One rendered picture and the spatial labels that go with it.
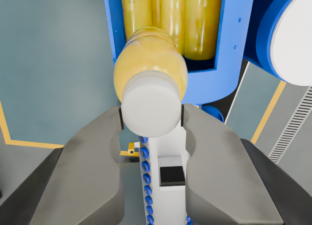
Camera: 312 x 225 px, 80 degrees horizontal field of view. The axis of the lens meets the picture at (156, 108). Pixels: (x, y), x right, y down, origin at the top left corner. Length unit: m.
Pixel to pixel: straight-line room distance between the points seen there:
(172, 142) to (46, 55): 1.31
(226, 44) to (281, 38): 0.28
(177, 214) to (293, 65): 0.89
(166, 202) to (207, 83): 0.82
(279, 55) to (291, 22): 0.08
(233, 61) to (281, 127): 1.95
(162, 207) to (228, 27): 0.94
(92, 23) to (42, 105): 0.88
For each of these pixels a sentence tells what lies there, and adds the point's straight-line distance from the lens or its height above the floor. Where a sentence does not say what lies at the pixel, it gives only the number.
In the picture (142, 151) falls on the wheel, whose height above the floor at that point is 0.97.
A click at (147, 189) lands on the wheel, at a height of 0.97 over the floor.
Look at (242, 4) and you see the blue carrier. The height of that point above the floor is 1.20.
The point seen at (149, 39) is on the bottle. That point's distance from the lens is 0.17.
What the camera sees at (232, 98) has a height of 0.15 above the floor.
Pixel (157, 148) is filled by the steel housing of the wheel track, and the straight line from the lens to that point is 0.80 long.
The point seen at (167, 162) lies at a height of 0.96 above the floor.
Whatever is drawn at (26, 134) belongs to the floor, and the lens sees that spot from 2.26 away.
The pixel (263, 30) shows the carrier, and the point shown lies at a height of 0.99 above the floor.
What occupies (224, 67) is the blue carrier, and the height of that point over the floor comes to 1.22.
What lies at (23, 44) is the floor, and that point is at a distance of 1.83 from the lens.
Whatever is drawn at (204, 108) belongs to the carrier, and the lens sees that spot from 1.58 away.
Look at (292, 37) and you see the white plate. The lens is 0.61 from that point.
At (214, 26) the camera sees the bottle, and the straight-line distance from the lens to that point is 0.41.
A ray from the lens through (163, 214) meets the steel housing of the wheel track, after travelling 1.15.
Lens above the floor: 1.53
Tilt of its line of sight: 61 degrees down
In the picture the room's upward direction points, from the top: 177 degrees clockwise
